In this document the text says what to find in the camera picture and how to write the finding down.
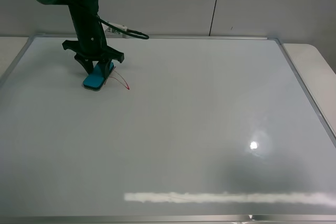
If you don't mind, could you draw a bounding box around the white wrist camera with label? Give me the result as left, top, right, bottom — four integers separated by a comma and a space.
102, 22, 128, 38

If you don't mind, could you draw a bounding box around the red marker scribble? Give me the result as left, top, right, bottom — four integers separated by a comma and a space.
103, 67, 130, 90

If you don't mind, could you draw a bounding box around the teal whiteboard eraser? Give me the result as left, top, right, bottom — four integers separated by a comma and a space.
82, 62, 114, 91

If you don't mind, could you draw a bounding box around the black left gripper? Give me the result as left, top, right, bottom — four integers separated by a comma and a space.
62, 16, 124, 79

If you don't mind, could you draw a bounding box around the white whiteboard with aluminium frame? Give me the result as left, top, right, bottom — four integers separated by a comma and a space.
1, 36, 335, 223

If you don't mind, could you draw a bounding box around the black braided camera cable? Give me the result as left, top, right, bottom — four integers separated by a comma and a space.
34, 0, 150, 40

